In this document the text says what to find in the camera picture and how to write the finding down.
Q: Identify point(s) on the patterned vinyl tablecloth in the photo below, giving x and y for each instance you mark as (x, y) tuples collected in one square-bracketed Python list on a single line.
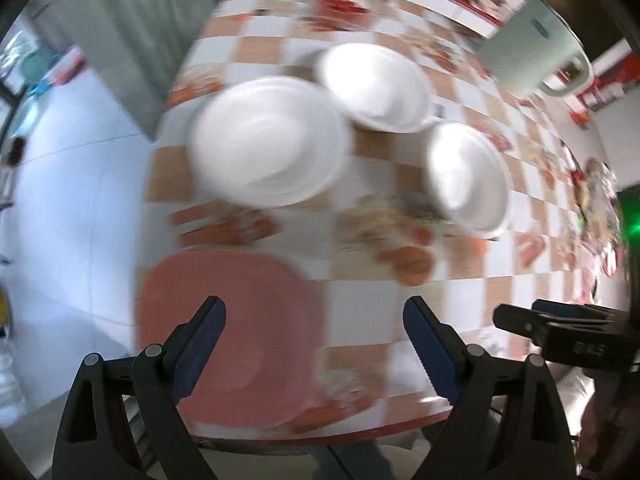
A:
[(372, 240)]

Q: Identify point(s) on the white bowl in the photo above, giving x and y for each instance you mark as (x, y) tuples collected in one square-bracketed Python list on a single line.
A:
[(466, 179), (377, 87), (269, 142)]

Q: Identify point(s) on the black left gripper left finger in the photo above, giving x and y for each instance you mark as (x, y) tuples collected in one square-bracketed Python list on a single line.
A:
[(94, 439)]

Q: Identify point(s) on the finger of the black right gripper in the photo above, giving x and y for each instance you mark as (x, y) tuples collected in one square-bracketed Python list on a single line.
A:
[(526, 323), (579, 311)]

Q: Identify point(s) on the clutter of packages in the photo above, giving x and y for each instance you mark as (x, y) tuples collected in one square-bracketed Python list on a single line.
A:
[(599, 213)]

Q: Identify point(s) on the pink square plate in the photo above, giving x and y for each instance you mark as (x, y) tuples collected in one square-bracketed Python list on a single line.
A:
[(264, 365)]

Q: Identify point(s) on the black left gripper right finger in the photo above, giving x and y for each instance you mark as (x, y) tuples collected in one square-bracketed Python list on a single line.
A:
[(507, 419)]

